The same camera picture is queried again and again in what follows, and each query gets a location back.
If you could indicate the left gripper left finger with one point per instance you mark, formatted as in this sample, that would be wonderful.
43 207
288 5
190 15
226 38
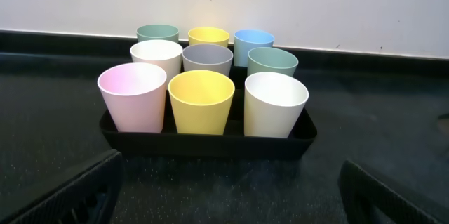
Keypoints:
70 196

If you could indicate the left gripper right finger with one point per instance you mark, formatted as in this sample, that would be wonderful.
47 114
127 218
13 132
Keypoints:
379 199

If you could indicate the white cup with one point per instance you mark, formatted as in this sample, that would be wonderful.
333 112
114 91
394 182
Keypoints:
273 108
156 54

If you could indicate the yellow cup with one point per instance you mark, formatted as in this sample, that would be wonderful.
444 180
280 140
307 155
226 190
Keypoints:
208 38
200 109

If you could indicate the pink cup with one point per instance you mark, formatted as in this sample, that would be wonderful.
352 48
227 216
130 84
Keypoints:
135 102

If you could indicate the black tray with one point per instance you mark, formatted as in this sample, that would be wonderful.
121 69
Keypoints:
210 145

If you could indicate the green cup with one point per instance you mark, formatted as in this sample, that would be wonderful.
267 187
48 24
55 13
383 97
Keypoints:
158 35
271 60

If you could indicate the grey cup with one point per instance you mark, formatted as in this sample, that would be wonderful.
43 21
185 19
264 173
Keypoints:
207 59

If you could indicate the blue cup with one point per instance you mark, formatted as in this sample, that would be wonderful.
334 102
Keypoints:
250 42

